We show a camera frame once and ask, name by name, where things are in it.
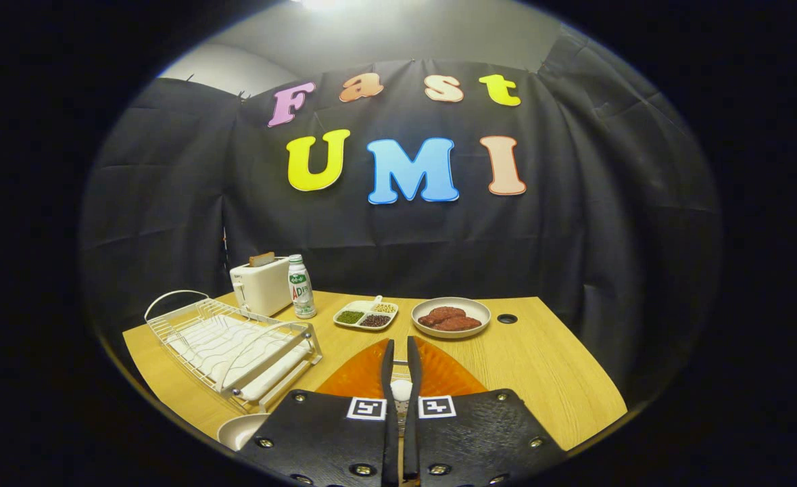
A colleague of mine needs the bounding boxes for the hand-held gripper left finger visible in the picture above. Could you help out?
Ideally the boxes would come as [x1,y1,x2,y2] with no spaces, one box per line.
[236,338,399,486]

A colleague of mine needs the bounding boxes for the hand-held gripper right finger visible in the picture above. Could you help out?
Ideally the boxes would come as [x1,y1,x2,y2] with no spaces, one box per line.
[402,335,568,486]

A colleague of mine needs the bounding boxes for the beige round plate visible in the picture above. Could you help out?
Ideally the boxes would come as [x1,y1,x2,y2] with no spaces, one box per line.
[217,413,270,452]

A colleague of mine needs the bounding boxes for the white spoon with pink handle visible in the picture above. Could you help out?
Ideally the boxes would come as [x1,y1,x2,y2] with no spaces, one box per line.
[389,379,414,434]

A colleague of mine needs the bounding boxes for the white wire dish rack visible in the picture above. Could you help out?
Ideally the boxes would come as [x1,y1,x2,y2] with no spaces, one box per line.
[144,290,323,415]

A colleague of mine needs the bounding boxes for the beige plate with meat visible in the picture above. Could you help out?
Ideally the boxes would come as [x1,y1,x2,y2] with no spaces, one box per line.
[411,297,492,340]

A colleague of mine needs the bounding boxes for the divided dish with beans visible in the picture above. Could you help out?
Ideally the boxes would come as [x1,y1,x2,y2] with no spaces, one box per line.
[333,295,399,332]

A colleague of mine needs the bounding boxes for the red meat piece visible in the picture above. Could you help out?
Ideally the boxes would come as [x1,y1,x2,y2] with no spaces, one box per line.
[418,306,467,327]
[433,316,482,332]

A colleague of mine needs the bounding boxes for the white bottle with green label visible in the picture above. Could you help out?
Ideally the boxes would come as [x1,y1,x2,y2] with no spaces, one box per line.
[287,254,318,320]

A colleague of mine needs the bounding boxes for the white toaster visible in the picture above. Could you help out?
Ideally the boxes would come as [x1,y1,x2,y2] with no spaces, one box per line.
[230,256,293,319]

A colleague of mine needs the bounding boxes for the black backdrop cloth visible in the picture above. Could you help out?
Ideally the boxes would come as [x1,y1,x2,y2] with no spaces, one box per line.
[79,27,722,407]

